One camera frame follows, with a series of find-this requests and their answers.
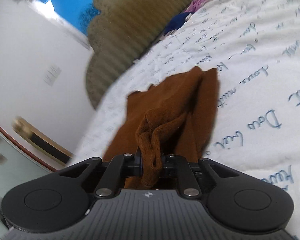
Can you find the olive upholstered headboard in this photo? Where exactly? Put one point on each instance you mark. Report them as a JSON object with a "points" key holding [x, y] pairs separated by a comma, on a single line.
{"points": [[120, 34]]}

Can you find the brown knit sweater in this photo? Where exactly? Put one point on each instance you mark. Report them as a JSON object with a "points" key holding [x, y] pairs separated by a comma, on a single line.
{"points": [[175, 117]]}

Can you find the white double wall socket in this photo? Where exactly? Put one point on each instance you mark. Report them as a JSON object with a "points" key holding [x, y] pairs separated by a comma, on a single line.
{"points": [[51, 75]]}

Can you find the purple garment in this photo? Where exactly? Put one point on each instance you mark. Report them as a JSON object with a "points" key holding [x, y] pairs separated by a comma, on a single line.
{"points": [[196, 5]]}

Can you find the white script-print quilt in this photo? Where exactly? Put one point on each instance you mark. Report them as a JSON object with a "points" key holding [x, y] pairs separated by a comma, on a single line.
{"points": [[255, 47]]}

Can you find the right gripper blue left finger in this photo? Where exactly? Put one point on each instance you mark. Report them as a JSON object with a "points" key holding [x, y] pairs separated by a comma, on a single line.
{"points": [[135, 164]]}

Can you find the navy blue garment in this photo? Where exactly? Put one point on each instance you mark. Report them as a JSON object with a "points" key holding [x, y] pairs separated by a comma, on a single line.
{"points": [[176, 22]]}

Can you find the frosted glass sliding door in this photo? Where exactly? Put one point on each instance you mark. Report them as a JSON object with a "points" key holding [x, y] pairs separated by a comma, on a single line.
{"points": [[16, 167]]}

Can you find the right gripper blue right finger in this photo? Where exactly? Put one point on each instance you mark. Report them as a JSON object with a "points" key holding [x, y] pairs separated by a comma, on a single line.
{"points": [[168, 165]]}

